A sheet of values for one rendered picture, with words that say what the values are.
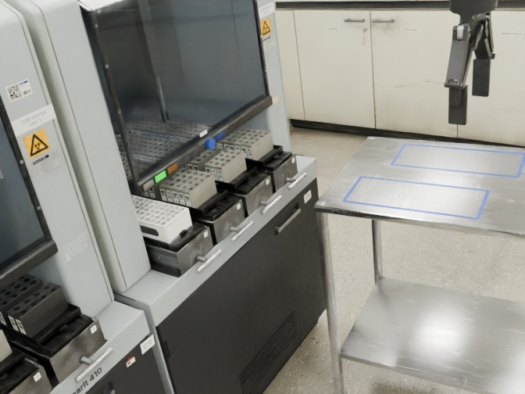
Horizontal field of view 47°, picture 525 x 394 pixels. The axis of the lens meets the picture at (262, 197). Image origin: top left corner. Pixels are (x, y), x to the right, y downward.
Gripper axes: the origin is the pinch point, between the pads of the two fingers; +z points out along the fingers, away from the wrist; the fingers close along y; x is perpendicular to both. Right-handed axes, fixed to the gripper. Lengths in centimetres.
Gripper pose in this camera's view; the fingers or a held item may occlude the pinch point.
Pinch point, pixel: (469, 103)
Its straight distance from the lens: 114.8
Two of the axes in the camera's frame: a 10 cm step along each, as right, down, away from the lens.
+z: 1.3, 8.7, 4.8
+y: 5.4, -4.7, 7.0
